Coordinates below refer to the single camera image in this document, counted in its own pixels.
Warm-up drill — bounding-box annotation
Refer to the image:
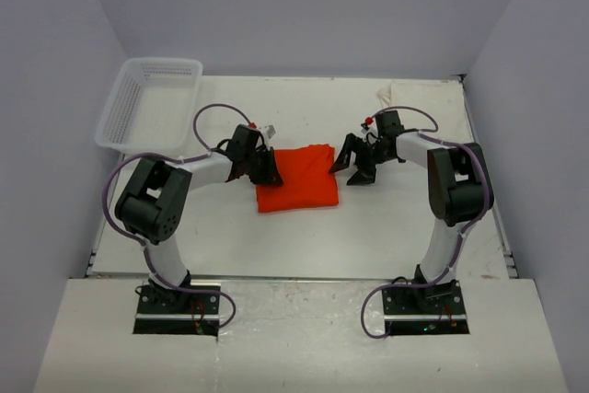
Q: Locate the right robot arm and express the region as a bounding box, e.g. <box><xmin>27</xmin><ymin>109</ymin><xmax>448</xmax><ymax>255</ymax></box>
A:
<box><xmin>329</xmin><ymin>105</ymin><xmax>494</xmax><ymax>313</ymax></box>

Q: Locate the orange t-shirt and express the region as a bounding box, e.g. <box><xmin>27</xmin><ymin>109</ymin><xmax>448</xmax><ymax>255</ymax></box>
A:
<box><xmin>256</xmin><ymin>144</ymin><xmax>339</xmax><ymax>214</ymax></box>

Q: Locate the white plastic basket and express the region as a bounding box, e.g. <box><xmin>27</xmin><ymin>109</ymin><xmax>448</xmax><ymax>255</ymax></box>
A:
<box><xmin>95</xmin><ymin>57</ymin><xmax>203</xmax><ymax>156</ymax></box>

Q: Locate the folded white t-shirt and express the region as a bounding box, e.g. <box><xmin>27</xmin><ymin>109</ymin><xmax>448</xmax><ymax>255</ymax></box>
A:
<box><xmin>375</xmin><ymin>81</ymin><xmax>471</xmax><ymax>142</ymax></box>

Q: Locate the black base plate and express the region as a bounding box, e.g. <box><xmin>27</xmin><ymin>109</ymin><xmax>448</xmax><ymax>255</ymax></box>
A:
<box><xmin>133</xmin><ymin>283</ymin><xmax>221</xmax><ymax>337</ymax></box>
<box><xmin>382</xmin><ymin>280</ymin><xmax>469</xmax><ymax>337</ymax></box>

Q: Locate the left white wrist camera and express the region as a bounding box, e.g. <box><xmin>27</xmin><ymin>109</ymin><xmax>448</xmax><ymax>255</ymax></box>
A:
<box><xmin>258</xmin><ymin>124</ymin><xmax>276</xmax><ymax>144</ymax></box>

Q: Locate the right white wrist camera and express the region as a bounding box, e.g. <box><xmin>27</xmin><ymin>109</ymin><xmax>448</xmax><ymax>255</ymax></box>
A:
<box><xmin>361</xmin><ymin>117</ymin><xmax>378</xmax><ymax>141</ymax></box>

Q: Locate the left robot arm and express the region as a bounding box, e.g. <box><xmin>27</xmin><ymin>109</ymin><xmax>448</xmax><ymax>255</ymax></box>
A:
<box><xmin>114</xmin><ymin>124</ymin><xmax>283</xmax><ymax>313</ymax></box>

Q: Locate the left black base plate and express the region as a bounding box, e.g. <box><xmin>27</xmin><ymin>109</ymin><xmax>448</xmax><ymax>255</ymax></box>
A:
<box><xmin>133</xmin><ymin>283</ymin><xmax>221</xmax><ymax>337</ymax></box>

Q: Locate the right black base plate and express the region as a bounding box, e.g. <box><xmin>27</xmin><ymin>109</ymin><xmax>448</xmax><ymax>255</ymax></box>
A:
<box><xmin>382</xmin><ymin>280</ymin><xmax>469</xmax><ymax>337</ymax></box>

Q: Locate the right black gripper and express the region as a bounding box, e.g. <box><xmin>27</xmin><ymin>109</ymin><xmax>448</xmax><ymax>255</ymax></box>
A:
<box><xmin>330</xmin><ymin>134</ymin><xmax>395</xmax><ymax>187</ymax></box>

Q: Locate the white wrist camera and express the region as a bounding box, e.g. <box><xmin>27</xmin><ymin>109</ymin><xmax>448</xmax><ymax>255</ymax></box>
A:
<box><xmin>361</xmin><ymin>117</ymin><xmax>378</xmax><ymax>141</ymax></box>
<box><xmin>258</xmin><ymin>124</ymin><xmax>276</xmax><ymax>144</ymax></box>

